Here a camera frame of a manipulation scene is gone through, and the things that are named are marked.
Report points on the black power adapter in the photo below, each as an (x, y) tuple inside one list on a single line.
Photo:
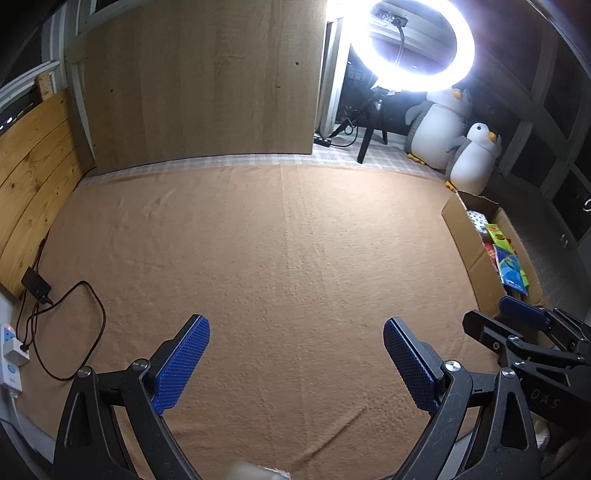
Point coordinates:
[(36, 282)]

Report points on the large penguin plush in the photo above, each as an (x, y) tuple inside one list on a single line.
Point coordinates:
[(434, 129)]

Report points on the light wooden board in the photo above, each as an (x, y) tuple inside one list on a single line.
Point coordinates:
[(203, 78)]

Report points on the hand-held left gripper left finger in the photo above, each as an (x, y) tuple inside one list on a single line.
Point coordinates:
[(182, 364)]

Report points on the red snack packet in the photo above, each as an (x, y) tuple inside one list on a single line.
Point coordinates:
[(488, 249)]

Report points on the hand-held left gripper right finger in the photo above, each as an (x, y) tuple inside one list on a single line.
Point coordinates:
[(408, 364)]

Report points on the white power strip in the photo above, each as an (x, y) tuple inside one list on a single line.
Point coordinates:
[(10, 364)]

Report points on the black power strip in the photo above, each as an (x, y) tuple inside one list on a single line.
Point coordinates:
[(322, 141)]

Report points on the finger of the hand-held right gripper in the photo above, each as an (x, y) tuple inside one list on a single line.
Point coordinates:
[(485, 330), (521, 311)]

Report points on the pine plank panel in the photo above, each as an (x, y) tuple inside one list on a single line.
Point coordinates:
[(32, 184)]

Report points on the black tripod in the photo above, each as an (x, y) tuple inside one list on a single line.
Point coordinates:
[(369, 124)]

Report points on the checkered cloth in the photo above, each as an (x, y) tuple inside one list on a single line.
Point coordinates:
[(369, 159)]

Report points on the small penguin plush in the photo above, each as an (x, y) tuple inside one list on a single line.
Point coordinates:
[(475, 161)]

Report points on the cardboard box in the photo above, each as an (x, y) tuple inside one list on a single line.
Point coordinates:
[(471, 244)]

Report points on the patterned tissue pack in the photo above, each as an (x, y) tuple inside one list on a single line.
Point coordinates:
[(475, 217)]

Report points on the blue illustrated packet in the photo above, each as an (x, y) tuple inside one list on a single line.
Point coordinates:
[(512, 272)]

